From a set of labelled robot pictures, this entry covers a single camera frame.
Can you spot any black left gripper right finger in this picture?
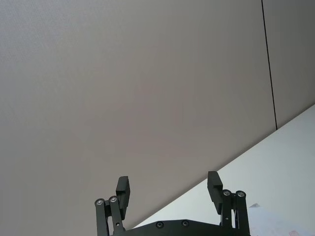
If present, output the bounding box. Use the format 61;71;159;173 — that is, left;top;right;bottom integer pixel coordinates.
207;171;251;236

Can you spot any white table cloth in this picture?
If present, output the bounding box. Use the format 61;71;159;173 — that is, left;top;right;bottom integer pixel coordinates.
125;104;315;236

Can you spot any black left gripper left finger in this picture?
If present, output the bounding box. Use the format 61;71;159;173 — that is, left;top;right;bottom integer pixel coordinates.
94;176;131;236

